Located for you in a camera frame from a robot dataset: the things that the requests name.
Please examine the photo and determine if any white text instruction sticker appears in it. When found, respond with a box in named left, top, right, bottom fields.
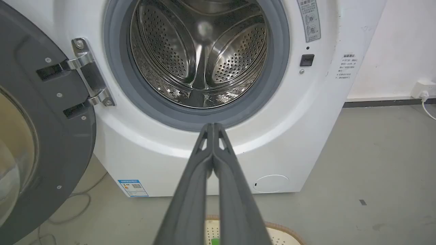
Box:
left=337, top=53, right=357, bottom=80

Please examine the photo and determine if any white wall power socket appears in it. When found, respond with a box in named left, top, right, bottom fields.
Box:
left=411, top=81, right=436, bottom=99

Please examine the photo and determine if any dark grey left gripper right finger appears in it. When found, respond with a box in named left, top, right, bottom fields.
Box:
left=213, top=123, right=273, bottom=245

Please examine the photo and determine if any chrome door hinge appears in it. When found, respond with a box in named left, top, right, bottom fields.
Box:
left=67, top=38, right=115, bottom=107

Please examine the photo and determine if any stainless steel washing machine drum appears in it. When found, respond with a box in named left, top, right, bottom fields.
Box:
left=129, top=0, right=268, bottom=109

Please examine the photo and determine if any round white filter cover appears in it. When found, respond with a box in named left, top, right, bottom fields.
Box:
left=253, top=175, right=290, bottom=193

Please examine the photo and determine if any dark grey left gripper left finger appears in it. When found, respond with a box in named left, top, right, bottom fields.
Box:
left=153, top=123, right=214, bottom=245

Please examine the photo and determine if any blue energy label sticker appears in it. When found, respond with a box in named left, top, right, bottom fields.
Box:
left=118, top=179, right=149, bottom=197

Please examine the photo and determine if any grey washing machine door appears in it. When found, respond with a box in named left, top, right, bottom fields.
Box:
left=0, top=2, right=97, bottom=245

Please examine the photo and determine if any grey rubber door gasket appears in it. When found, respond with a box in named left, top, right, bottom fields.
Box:
left=104, top=0, right=290, bottom=132

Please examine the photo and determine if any grey warning label sticker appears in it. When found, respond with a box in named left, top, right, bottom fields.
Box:
left=297, top=0, right=321, bottom=43

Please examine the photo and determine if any cream perforated laundry basket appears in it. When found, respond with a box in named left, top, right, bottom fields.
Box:
left=204, top=215, right=306, bottom=245

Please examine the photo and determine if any white front-load washing machine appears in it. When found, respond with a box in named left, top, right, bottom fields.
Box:
left=3, top=0, right=388, bottom=198

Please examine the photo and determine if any white power cable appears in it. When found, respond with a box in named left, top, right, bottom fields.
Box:
left=421, top=97, right=436, bottom=121

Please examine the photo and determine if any grey cable on floor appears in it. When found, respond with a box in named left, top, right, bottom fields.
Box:
left=36, top=172, right=108, bottom=245

